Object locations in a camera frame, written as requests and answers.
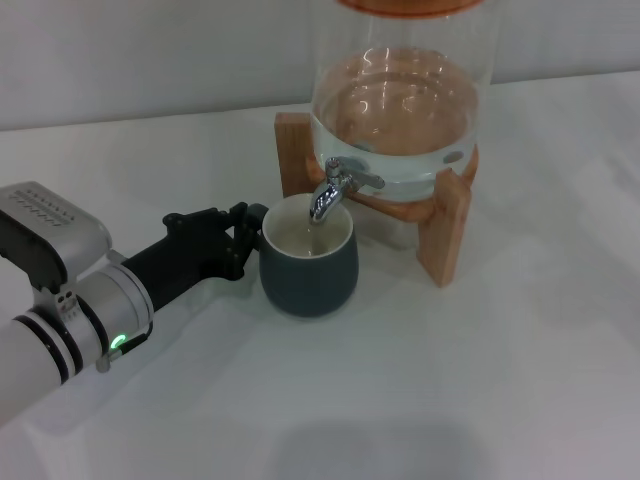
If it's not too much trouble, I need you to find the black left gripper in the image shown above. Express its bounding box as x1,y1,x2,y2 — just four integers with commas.
122,201,272,315

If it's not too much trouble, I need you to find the dark grey ceramic cup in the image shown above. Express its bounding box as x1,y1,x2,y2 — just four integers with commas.
247,193,361,321

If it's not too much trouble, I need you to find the chrome faucet tap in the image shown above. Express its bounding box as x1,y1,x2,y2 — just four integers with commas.
307,156,386,224

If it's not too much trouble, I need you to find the wooden dispenser stand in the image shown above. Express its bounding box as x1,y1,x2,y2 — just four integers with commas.
273,110,481,289

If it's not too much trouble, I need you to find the glass water dispenser jar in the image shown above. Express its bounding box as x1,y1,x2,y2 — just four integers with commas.
307,9,502,202

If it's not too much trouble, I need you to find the wooden dispenser lid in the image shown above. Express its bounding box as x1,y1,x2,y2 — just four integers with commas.
335,0,485,21

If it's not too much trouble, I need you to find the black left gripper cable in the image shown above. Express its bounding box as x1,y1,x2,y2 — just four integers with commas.
96,319,154,374

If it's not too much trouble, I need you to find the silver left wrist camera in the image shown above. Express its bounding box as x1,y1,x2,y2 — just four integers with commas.
0,180,114,301

